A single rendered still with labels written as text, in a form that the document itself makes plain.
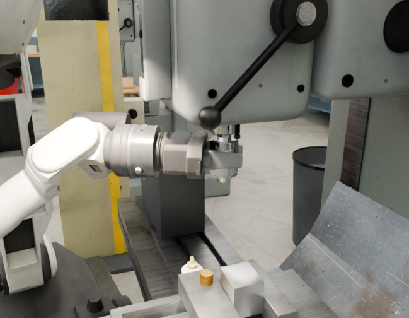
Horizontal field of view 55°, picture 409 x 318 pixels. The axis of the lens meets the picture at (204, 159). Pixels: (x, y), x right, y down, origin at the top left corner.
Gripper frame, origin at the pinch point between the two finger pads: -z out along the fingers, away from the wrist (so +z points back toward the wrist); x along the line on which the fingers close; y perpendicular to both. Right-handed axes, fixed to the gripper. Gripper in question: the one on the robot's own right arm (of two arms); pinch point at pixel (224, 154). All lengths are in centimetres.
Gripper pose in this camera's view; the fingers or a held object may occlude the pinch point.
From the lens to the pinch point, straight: 65.0
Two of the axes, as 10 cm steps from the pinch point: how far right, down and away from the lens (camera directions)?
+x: 0.9, -3.2, 9.4
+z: -10.0, -0.4, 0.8
